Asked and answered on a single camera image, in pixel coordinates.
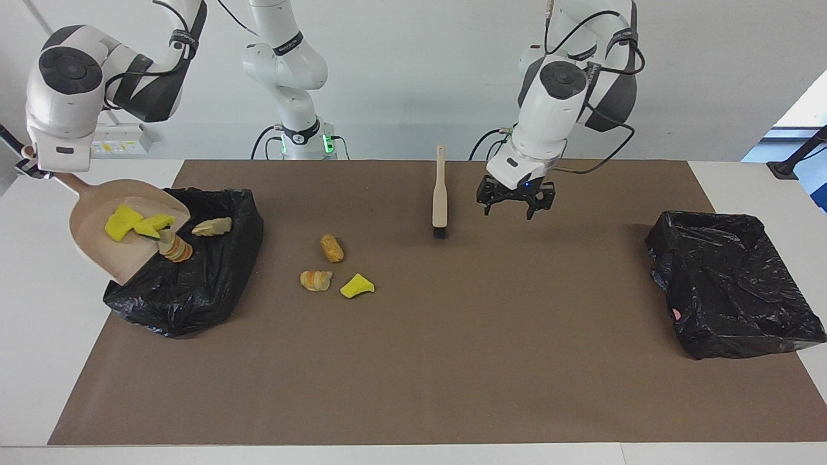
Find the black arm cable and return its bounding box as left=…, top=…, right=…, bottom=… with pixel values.
left=102, top=0, right=259, bottom=110
left=544, top=0, right=645, bottom=175

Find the brown table mat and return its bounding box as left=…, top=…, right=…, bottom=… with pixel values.
left=47, top=160, right=827, bottom=446

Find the black bag lined bin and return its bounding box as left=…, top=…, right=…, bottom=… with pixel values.
left=103, top=187, right=265, bottom=338

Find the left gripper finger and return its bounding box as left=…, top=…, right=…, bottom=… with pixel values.
left=476, top=180, right=499, bottom=217
left=527, top=184, right=556, bottom=222

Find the yellow sponge with green backing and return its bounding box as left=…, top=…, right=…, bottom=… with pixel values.
left=134, top=213, right=176, bottom=240

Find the white wall outlet box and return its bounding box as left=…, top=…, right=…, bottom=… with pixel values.
left=90, top=123, right=156, bottom=156

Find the beige brush with black bristles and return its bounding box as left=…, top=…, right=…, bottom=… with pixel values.
left=432, top=145, right=449, bottom=239

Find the small yellow sponge wedge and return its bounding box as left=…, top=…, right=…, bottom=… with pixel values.
left=340, top=273, right=376, bottom=300

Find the black base power cable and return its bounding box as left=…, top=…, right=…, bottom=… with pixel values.
left=251, top=125, right=286, bottom=161
left=468, top=127, right=518, bottom=161

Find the brown oval bread roll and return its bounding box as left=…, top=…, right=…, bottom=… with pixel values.
left=319, top=233, right=346, bottom=264

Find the notched yellow sponge piece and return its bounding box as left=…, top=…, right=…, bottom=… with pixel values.
left=105, top=205, right=145, bottom=243

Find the orange striped bread piece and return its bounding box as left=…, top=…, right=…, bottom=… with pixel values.
left=191, top=217, right=233, bottom=237
left=157, top=229, right=194, bottom=264
left=299, top=269, right=334, bottom=293

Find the black bag bin pink spot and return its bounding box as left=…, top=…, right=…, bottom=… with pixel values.
left=645, top=210, right=827, bottom=361

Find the beige plastic dustpan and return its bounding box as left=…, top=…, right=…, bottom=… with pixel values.
left=21, top=145, right=192, bottom=286

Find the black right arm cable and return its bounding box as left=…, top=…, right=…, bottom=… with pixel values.
left=102, top=0, right=259, bottom=110

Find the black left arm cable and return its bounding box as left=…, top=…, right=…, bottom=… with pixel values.
left=544, top=0, right=645, bottom=175

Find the black clamp stand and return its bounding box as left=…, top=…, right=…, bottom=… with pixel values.
left=767, top=125, right=827, bottom=180
left=0, top=123, right=30, bottom=170

